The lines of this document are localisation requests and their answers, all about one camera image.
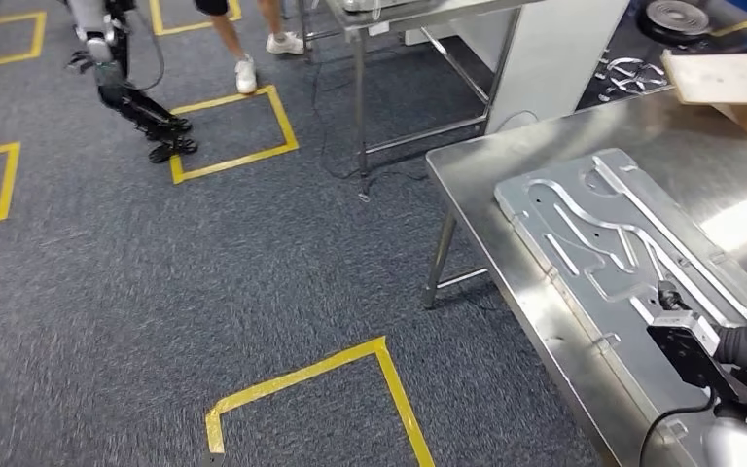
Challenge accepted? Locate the large steel workbench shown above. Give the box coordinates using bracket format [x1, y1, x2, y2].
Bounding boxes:
[421, 90, 747, 467]

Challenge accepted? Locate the large aluminium fixture plate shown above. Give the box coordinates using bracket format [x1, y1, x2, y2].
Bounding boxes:
[493, 148, 747, 446]

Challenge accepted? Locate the cardboard box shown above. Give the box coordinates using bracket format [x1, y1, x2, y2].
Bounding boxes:
[661, 50, 747, 144]

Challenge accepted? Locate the chrome star chair base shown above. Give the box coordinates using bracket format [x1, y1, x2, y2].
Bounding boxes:
[595, 56, 668, 103]

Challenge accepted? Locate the black ribbed round base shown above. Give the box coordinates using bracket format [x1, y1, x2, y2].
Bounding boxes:
[636, 0, 713, 47]

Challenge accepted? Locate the white cabinet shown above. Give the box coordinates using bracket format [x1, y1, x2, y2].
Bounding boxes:
[406, 0, 632, 135]

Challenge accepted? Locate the small steel table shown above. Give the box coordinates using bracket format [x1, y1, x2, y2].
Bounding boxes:
[296, 0, 543, 178]

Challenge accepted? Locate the person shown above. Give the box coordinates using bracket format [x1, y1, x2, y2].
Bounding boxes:
[193, 0, 305, 96]

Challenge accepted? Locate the black and silver humanoid robot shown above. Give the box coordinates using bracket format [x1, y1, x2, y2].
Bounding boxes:
[63, 0, 199, 164]

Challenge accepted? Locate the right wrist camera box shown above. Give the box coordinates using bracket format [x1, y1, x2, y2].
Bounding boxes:
[646, 310, 747, 404]

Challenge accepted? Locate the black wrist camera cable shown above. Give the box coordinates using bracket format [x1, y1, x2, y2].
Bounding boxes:
[637, 386, 720, 467]

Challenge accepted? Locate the black floor cable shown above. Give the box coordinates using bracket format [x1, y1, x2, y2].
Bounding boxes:
[308, 38, 430, 202]

